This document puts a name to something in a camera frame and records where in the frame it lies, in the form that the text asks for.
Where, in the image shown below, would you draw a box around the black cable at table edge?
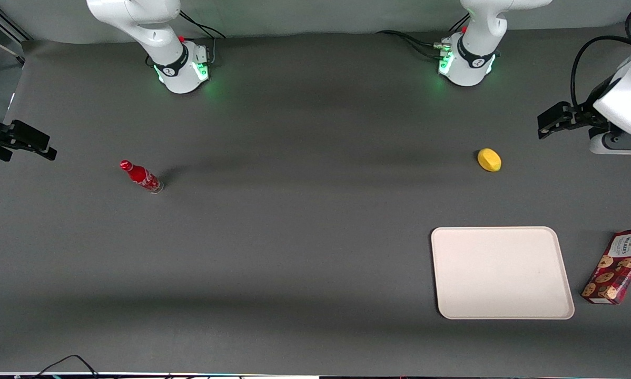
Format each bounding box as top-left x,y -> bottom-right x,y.
16,354 -> 101,379

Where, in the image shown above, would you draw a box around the red cookie box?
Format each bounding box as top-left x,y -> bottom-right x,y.
580,228 -> 631,305

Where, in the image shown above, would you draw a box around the black left arm base cables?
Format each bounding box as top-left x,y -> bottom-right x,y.
375,11 -> 471,60

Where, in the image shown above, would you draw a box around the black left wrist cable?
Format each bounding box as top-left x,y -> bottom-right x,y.
570,0 -> 631,108

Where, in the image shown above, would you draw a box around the red cola bottle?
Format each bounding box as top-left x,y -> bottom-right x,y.
119,160 -> 164,194

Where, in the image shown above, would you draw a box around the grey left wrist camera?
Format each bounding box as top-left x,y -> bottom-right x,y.
588,129 -> 631,156

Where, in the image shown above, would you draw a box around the yellow lemon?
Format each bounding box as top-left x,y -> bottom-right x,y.
477,148 -> 502,173

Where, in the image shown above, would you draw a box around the beige plastic tray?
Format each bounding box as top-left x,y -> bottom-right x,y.
431,226 -> 576,321

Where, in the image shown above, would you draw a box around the black arm base cables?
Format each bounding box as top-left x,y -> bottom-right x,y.
375,11 -> 471,60
145,9 -> 227,68

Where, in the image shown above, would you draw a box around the aluminium frame bar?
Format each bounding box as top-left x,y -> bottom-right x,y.
0,0 -> 33,65

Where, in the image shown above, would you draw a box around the black right arm base cables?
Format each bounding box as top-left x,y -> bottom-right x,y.
145,9 -> 227,68

